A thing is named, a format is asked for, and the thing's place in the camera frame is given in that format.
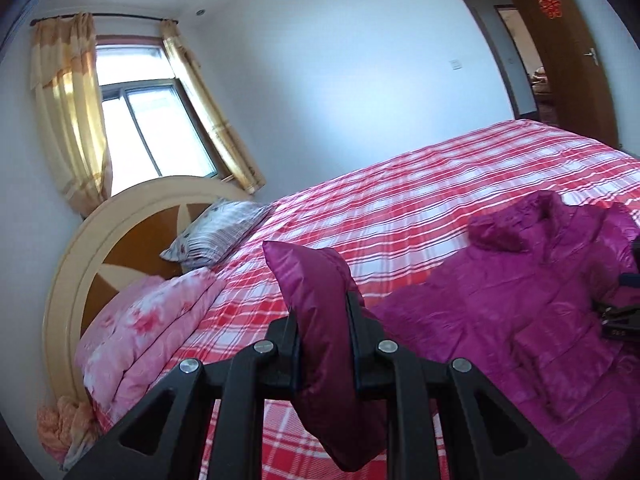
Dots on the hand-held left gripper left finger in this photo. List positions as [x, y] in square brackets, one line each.
[287, 355]

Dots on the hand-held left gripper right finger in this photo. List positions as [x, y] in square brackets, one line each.
[361, 355]

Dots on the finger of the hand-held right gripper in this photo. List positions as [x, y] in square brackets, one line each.
[612, 311]

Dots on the magenta puffer jacket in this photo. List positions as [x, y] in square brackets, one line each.
[500, 310]

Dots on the pink floral quilt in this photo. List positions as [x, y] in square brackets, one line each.
[150, 330]

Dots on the striped floral pillow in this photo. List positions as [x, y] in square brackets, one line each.
[220, 230]

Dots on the red plaid bed sheet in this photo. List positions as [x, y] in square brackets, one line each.
[380, 205]

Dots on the round wooden headboard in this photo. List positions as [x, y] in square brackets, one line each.
[100, 230]

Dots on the orange crumpled cloth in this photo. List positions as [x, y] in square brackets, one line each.
[65, 425]

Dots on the brown wooden door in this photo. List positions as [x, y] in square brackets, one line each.
[570, 35]

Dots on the red door ornament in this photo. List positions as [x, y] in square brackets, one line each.
[546, 1]

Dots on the dark curtain rod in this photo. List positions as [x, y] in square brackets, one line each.
[125, 19]

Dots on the dark door frame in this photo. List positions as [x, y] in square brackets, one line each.
[475, 15]

